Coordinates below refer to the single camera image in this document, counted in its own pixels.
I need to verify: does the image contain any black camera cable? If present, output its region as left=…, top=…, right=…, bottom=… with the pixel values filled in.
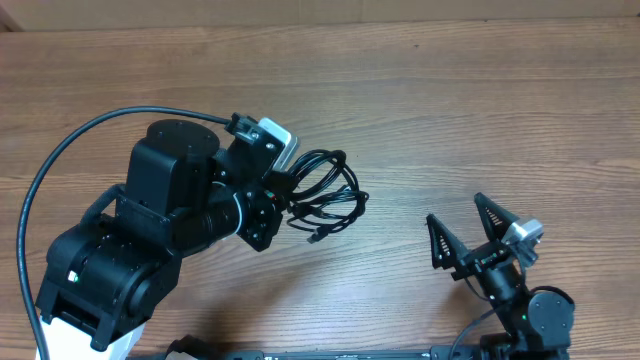
left=16, top=105, right=261, bottom=360
left=448, top=259, right=576, bottom=360

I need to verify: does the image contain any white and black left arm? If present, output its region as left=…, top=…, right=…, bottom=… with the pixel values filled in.
left=36, top=114, right=299, bottom=359

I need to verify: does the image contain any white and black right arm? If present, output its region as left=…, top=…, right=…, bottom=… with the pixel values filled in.
left=426, top=193, right=576, bottom=359

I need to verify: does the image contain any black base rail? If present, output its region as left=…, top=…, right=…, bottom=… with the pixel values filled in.
left=127, top=334, right=501, bottom=360

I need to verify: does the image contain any black usb cable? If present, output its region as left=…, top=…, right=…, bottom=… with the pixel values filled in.
left=284, top=149, right=370, bottom=245

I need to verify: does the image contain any black left camera cable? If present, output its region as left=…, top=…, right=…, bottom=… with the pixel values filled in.
left=16, top=105, right=261, bottom=360

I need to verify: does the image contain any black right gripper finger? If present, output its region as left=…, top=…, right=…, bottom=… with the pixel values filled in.
left=426, top=214, right=469, bottom=269
left=474, top=192, right=519, bottom=242

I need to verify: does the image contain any black right camera cable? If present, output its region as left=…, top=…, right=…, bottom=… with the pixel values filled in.
left=448, top=259, right=576, bottom=360

